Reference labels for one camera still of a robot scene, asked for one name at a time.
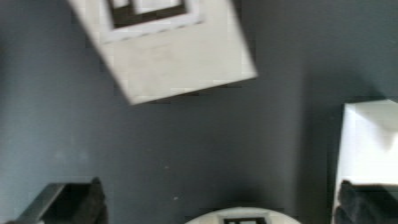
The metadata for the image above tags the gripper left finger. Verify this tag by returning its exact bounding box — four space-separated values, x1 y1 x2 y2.
7 177 108 224

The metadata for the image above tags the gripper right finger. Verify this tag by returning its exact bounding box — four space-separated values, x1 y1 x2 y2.
334 180 398 224

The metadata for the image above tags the white round stool seat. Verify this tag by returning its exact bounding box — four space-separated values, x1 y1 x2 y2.
185 207 300 224

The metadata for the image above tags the white U-shaped fence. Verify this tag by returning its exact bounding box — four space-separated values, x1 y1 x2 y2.
332 98 398 214

